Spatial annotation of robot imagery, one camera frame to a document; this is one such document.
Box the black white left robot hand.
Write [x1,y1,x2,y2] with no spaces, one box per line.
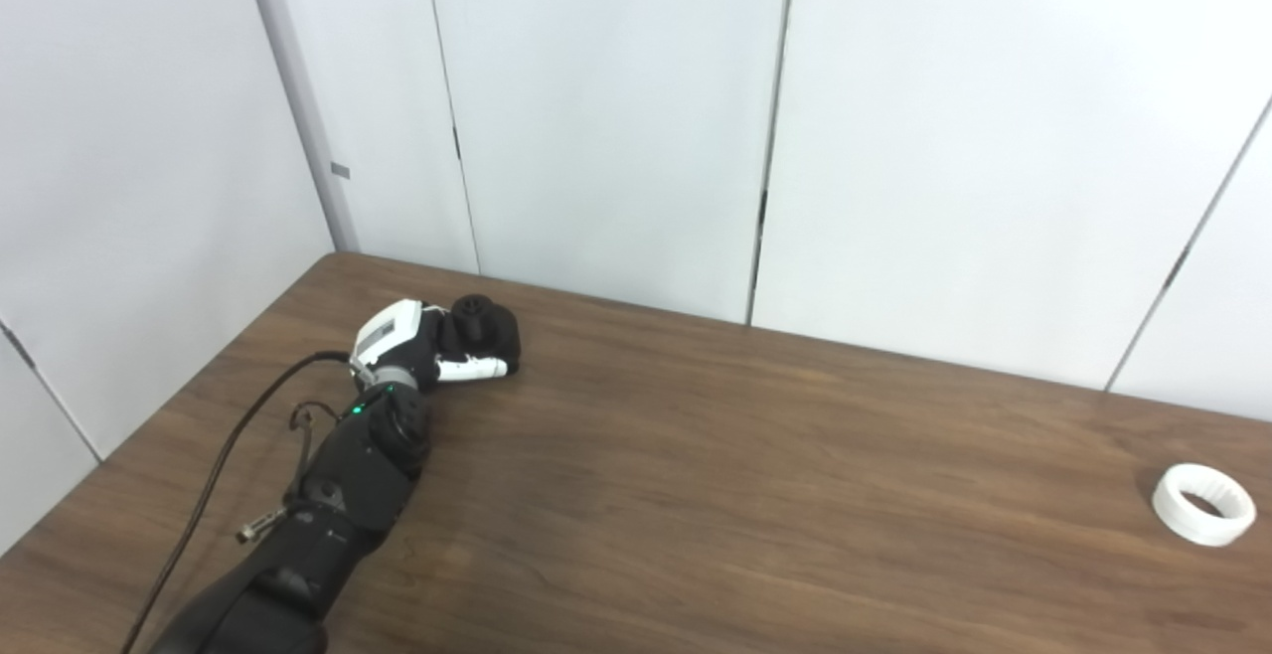
[348,298,510,392]

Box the white toothed ring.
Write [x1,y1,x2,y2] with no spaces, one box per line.
[1152,463,1258,548]

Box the round black stepped part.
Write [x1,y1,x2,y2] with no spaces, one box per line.
[437,294,523,377]

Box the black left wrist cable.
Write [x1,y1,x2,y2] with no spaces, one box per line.
[121,351,354,654]

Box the grey wall corner post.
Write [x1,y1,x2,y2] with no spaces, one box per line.
[237,0,357,252]

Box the thin left arm wire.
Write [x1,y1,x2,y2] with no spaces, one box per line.
[286,402,334,501]

